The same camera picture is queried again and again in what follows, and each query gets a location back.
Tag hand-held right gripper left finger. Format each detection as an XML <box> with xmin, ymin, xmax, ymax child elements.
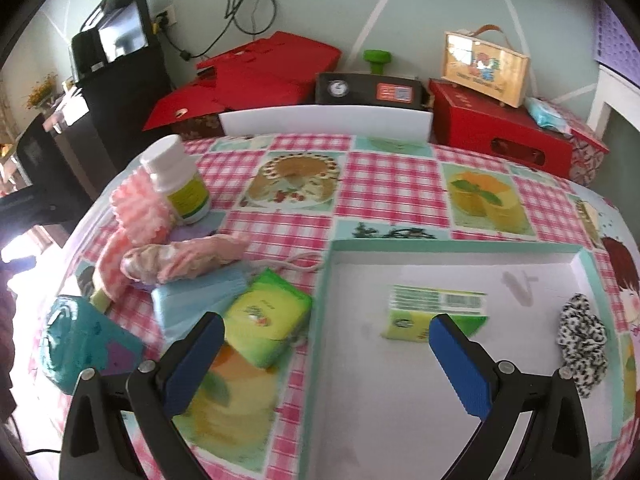
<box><xmin>59</xmin><ymin>311</ymin><xmax>226</xmax><ymax>480</ymax></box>

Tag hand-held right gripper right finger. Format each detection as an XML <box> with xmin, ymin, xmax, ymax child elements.
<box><xmin>429</xmin><ymin>312</ymin><xmax>607</xmax><ymax>480</ymax></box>

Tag blue face mask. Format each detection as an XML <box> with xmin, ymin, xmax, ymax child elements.
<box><xmin>151</xmin><ymin>254</ymin><xmax>326</xmax><ymax>348</ymax></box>

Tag white box tray teal rim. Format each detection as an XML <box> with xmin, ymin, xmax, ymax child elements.
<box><xmin>297</xmin><ymin>239</ymin><xmax>621</xmax><ymax>480</ymax></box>

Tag green tissue pack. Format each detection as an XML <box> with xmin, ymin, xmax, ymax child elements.
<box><xmin>221</xmin><ymin>268</ymin><xmax>313</xmax><ymax>368</ymax></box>
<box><xmin>381</xmin><ymin>285</ymin><xmax>488</xmax><ymax>345</ymax></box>

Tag pink floral scrunchie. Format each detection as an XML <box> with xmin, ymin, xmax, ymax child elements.
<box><xmin>121</xmin><ymin>232</ymin><xmax>251</xmax><ymax>285</ymax></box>

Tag pink white striped cloth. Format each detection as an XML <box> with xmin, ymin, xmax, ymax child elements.
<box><xmin>94</xmin><ymin>230</ymin><xmax>133</xmax><ymax>306</ymax></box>

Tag pink fluffy scrunchie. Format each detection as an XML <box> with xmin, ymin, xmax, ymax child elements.
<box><xmin>111</xmin><ymin>169</ymin><xmax>173</xmax><ymax>246</ymax></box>

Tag teal pouch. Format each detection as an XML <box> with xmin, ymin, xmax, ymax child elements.
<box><xmin>40</xmin><ymin>295</ymin><xmax>146</xmax><ymax>395</ymax></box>

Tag purple cloth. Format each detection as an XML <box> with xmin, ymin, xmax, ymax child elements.
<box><xmin>167</xmin><ymin>220</ymin><xmax>221</xmax><ymax>246</ymax></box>

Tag leopard print scrunchie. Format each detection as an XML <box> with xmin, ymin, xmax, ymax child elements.
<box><xmin>557</xmin><ymin>293</ymin><xmax>608</xmax><ymax>398</ymax></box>

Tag white pill bottle green label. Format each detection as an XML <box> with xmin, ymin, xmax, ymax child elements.
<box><xmin>139</xmin><ymin>135</ymin><xmax>211</xmax><ymax>225</ymax></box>

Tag pink checked printed tablecloth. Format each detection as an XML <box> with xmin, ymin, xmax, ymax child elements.
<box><xmin>25</xmin><ymin>132</ymin><xmax>640</xmax><ymax>480</ymax></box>

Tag pink patterned box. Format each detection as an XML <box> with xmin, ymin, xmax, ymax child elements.
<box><xmin>560</xmin><ymin>105</ymin><xmax>612</xmax><ymax>186</ymax></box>

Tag black chair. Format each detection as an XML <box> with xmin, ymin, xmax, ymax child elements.
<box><xmin>0</xmin><ymin>115</ymin><xmax>93</xmax><ymax>263</ymax></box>

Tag black cabinet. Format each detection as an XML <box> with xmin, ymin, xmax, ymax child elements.
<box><xmin>52</xmin><ymin>42</ymin><xmax>173</xmax><ymax>196</ymax></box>

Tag red gift box brown side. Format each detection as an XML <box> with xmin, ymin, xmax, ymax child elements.
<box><xmin>142</xmin><ymin>80</ymin><xmax>321</xmax><ymax>142</ymax></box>

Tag blue wet wipes pack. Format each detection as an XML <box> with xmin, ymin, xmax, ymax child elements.
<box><xmin>524</xmin><ymin>97</ymin><xmax>573</xmax><ymax>136</ymax></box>

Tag white board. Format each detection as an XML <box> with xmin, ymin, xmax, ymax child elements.
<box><xmin>218</xmin><ymin>105</ymin><xmax>433</xmax><ymax>143</ymax></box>

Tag black box with gauge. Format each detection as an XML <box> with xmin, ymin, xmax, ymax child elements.
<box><xmin>315</xmin><ymin>72</ymin><xmax>430</xmax><ymax>110</ymax></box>

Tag yellow flowers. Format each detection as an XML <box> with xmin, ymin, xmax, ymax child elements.
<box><xmin>27</xmin><ymin>74</ymin><xmax>61</xmax><ymax>111</ymax></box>

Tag red cardboard box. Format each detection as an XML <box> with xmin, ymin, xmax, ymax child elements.
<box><xmin>196</xmin><ymin>31</ymin><xmax>342</xmax><ymax>111</ymax></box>

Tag white shelf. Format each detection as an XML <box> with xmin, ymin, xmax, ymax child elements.
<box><xmin>586</xmin><ymin>62</ymin><xmax>640</xmax><ymax>146</ymax></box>

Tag green dumbbell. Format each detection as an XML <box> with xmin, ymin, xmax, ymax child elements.
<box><xmin>363</xmin><ymin>49</ymin><xmax>396</xmax><ymax>76</ymax></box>

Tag black monitor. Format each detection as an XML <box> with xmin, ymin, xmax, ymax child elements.
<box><xmin>70</xmin><ymin>0</ymin><xmax>152</xmax><ymax>81</ymax></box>

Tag purple perforated basket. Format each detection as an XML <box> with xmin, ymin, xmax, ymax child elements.
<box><xmin>591</xmin><ymin>0</ymin><xmax>640</xmax><ymax>73</ymax></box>

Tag red box with handle slot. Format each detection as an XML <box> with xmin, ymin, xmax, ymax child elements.
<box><xmin>428</xmin><ymin>78</ymin><xmax>573</xmax><ymax>178</ymax></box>

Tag wooden gift box with handle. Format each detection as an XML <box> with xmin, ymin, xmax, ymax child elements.
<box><xmin>442</xmin><ymin>24</ymin><xmax>530</xmax><ymax>108</ymax></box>

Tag black cable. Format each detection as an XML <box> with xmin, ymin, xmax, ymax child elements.
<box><xmin>155</xmin><ymin>0</ymin><xmax>278</xmax><ymax>61</ymax></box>

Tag white wall socket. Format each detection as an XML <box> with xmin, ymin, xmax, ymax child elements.
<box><xmin>152</xmin><ymin>4</ymin><xmax>178</xmax><ymax>28</ymax></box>

